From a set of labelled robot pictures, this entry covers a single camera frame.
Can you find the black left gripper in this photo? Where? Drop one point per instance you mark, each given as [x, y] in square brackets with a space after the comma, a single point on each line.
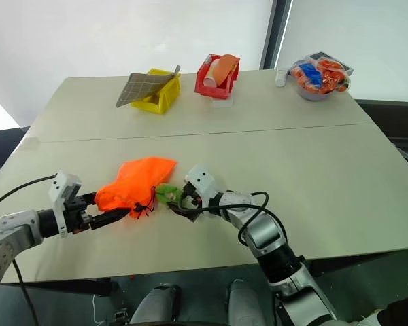
[75, 215]

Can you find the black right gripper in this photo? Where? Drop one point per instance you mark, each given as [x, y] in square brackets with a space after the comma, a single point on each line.
[194, 200]

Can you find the small green object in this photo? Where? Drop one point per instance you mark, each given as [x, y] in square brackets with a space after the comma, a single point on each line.
[164, 195]

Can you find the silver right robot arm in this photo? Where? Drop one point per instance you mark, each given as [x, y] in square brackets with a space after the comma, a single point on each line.
[268, 234]

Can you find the grey grid-patterned pouch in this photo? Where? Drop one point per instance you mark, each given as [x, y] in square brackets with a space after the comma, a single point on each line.
[141, 86]

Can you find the yellow plastic bin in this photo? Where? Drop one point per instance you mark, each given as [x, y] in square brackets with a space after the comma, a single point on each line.
[166, 96]

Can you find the white block under red bin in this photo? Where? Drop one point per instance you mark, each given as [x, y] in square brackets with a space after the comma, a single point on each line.
[222, 102]

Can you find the grey left robot leg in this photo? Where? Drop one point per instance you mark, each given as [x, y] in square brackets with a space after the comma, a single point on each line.
[154, 305]

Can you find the grey robot leg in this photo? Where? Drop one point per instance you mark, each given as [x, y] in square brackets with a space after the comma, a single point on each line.
[154, 305]
[246, 302]

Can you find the red plastic bin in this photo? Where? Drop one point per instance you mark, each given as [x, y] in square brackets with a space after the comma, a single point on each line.
[211, 90]

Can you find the grey right robot leg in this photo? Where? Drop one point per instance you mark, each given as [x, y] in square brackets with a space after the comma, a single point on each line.
[246, 302]

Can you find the small white bottle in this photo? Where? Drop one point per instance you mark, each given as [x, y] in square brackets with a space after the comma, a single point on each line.
[281, 77]

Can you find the grey bowl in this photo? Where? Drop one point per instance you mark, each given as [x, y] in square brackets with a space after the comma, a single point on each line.
[314, 95]

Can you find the clear bag of orange and blue items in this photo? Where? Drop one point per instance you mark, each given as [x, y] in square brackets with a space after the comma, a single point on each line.
[321, 74]

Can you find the dark furniture beside table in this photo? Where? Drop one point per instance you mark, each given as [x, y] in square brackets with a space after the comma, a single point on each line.
[394, 125]

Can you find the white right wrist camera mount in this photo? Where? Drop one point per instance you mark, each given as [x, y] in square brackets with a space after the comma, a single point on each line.
[202, 178]

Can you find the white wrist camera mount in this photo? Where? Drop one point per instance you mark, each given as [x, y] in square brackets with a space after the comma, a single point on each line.
[202, 178]
[63, 186]

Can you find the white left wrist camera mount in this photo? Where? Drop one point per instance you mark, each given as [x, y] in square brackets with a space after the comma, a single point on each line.
[63, 186]

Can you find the dark table frame bar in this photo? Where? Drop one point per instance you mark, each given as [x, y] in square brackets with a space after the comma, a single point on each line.
[64, 287]

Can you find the dark window frame post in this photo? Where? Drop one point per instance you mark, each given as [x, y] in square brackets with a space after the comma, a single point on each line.
[275, 34]

